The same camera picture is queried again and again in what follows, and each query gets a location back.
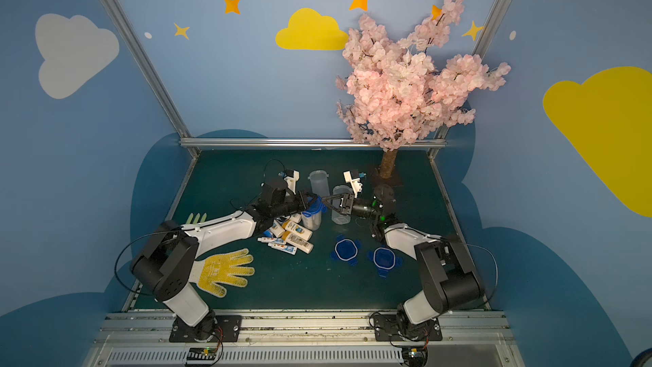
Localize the right aluminium corner post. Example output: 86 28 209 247
426 0 513 160

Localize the left aluminium corner post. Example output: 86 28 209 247
99 0 191 139

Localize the blue container lid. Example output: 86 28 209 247
329 234 362 267
368 246 403 279

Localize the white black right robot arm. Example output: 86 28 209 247
323 185 485 342

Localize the left small circuit board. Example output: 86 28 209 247
184 348 218 366

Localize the small circuit board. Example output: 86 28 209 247
184 348 218 366
402 348 428 367

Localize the small white toothpaste tube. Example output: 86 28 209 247
268 243 298 255

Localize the green plastic garden fork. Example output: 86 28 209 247
185 213 207 225

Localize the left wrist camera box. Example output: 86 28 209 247
261 169 301 207

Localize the yellow white work glove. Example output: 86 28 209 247
188 248 255 298

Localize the horizontal aluminium back rail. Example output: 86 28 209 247
179 137 448 151

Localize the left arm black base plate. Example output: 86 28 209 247
169 312 242 343

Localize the clear blue-lid container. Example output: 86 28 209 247
308 170 330 197
302 196 328 231
330 184 353 226

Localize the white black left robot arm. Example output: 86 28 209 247
130 190 317 343

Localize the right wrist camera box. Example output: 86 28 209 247
343 169 366 198

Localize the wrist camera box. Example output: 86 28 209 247
261 169 301 207
343 169 366 198

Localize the front aluminium rail frame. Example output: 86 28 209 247
84 309 525 366

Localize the dark metal tree base plate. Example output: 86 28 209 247
367 166 403 188

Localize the right small circuit board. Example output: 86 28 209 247
402 348 428 367

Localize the pink artificial blossom tree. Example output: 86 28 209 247
336 0 511 180

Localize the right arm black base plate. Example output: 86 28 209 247
368 312 442 343

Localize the aluminium corner post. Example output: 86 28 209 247
99 0 191 139
426 0 513 160

